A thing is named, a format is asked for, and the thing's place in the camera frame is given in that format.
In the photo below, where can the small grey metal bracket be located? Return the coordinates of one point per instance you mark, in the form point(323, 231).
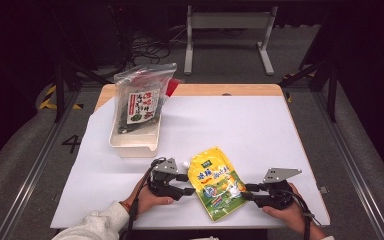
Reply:
point(323, 190)

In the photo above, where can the white divided plastic container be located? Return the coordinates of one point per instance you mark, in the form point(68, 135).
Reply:
point(135, 146)

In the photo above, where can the white table sheet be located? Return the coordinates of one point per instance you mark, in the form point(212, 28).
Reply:
point(246, 133)

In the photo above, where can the white metal table frame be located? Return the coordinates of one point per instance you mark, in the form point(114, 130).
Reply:
point(230, 20)

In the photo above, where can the red and white food packet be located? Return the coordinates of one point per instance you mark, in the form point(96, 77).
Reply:
point(173, 87)

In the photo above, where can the aluminium floor rail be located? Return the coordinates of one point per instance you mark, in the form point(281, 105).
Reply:
point(353, 160)
point(36, 166)

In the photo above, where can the person's right hand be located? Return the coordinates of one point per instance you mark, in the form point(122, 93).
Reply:
point(293, 215)

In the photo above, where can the yellow black hazard tape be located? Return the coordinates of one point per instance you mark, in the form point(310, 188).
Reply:
point(46, 100)

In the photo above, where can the yellow spout pouch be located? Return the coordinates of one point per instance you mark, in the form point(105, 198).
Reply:
point(216, 183)

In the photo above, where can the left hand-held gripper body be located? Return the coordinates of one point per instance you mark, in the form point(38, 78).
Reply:
point(165, 180)

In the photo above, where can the black metal stand frame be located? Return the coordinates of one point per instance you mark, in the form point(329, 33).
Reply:
point(331, 86)
point(59, 90)

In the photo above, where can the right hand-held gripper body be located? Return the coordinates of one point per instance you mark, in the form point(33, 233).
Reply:
point(276, 196)

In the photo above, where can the clear bag of dried seaweed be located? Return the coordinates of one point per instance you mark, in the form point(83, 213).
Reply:
point(143, 103)

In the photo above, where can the person's left hand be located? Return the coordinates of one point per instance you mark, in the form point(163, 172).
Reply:
point(146, 201)

